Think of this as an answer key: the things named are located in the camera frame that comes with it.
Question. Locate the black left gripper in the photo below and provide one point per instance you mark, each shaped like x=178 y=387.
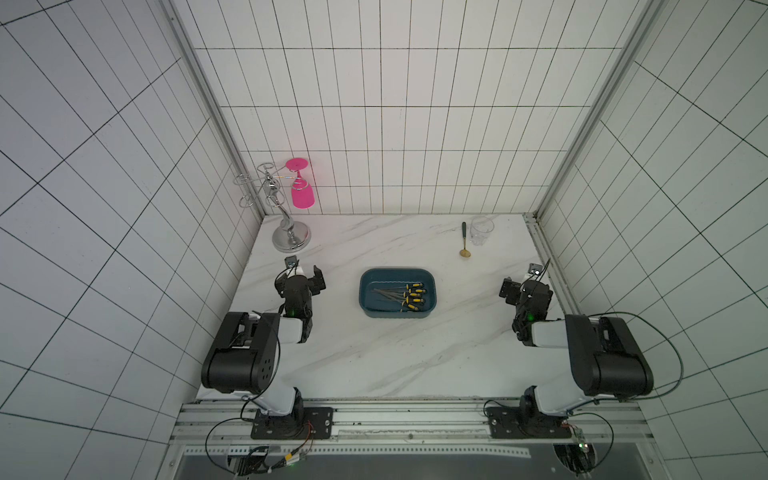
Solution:
x=316 y=283

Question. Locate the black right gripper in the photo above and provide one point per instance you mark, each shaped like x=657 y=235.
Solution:
x=534 y=288

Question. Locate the file tool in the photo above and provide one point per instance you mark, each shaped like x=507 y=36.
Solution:
x=406 y=293
x=415 y=295
x=409 y=286
x=413 y=303
x=384 y=294
x=393 y=307

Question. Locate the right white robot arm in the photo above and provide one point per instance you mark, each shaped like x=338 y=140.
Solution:
x=605 y=361

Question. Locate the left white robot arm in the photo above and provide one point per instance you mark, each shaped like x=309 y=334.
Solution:
x=246 y=351

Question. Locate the teal plastic storage box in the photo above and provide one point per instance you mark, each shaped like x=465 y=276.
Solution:
x=374 y=305

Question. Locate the chrome glass holder stand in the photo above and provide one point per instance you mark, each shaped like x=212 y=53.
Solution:
x=291 y=235

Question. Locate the clear glass cup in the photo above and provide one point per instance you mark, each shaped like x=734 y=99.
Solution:
x=481 y=228

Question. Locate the pink plastic wine glass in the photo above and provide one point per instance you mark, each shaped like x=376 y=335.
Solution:
x=302 y=192

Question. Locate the gold spoon black handle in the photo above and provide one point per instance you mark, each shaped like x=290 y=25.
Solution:
x=464 y=252

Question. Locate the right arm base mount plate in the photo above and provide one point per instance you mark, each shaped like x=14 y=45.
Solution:
x=512 y=423

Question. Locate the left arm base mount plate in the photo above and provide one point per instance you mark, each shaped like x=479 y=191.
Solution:
x=306 y=422

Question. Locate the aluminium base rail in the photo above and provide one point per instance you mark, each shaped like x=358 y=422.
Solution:
x=400 y=426

